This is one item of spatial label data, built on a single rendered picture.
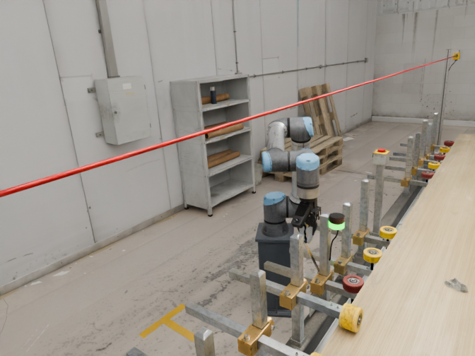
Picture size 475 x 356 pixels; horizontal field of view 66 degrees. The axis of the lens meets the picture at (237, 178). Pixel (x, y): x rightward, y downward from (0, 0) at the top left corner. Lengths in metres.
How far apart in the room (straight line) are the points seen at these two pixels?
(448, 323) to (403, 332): 0.16
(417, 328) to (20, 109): 3.11
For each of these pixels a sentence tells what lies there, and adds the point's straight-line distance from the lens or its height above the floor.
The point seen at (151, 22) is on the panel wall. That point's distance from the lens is 4.19.
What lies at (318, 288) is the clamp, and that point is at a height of 0.85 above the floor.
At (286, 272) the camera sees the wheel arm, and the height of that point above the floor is 0.85.
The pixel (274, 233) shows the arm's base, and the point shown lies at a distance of 2.48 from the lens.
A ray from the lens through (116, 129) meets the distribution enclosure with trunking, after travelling 3.59.
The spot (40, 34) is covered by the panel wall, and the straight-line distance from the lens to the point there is 3.57.
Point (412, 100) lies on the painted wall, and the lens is 9.48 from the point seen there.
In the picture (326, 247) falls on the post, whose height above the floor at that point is 1.01.
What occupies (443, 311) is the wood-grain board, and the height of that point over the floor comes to 0.90.
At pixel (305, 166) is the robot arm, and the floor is 1.35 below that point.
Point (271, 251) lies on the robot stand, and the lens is 2.52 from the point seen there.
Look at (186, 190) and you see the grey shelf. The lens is 4.46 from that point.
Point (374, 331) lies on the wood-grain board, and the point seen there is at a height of 0.90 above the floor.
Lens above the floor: 1.78
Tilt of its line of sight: 19 degrees down
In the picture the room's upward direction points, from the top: 4 degrees counter-clockwise
